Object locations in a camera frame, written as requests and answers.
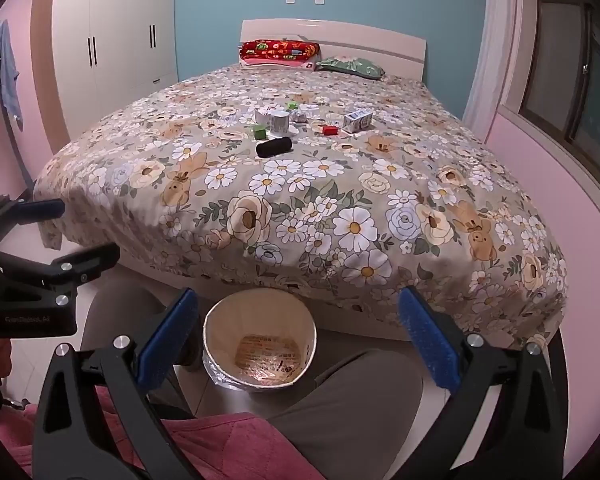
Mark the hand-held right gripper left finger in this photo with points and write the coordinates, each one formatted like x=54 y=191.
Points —
x=172 y=335

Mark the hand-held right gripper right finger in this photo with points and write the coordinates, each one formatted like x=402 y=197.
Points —
x=427 y=340

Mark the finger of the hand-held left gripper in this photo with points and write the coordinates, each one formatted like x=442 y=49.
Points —
x=97 y=257
x=42 y=208

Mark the trash bin with white bag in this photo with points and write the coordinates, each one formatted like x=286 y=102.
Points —
x=220 y=330

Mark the large green cube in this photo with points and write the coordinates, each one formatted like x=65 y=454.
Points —
x=260 y=132

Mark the white paper cup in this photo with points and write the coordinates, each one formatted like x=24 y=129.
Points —
x=263 y=116

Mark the white cylindrical bottle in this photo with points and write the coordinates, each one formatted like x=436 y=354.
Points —
x=279 y=121

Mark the white milk carton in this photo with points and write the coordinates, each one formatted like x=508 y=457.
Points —
x=357 y=120

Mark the red block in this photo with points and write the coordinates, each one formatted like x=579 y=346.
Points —
x=330 y=130

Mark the person's left hand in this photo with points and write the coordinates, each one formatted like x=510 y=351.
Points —
x=0 y=365

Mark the person's right leg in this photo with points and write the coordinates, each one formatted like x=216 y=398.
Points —
x=360 y=400

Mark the pink quilted garment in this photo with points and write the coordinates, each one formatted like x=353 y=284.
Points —
x=220 y=435

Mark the blue hanging clothes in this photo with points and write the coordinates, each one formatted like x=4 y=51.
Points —
x=9 y=75

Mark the floral bedspread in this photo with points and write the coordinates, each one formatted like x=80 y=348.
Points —
x=330 y=200

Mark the white wardrobe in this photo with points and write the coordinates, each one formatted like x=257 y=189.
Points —
x=115 y=35

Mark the pink pillow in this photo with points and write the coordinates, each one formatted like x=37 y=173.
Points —
x=280 y=64

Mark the red printed blanket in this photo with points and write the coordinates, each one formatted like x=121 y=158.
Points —
x=280 y=50

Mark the green floral pillow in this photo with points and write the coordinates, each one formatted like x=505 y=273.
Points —
x=350 y=66

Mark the dark framed window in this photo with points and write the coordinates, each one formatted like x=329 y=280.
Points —
x=560 y=75

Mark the white bed headboard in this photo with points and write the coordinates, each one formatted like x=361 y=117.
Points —
x=355 y=42

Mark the white curtain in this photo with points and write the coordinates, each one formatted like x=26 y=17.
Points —
x=495 y=35

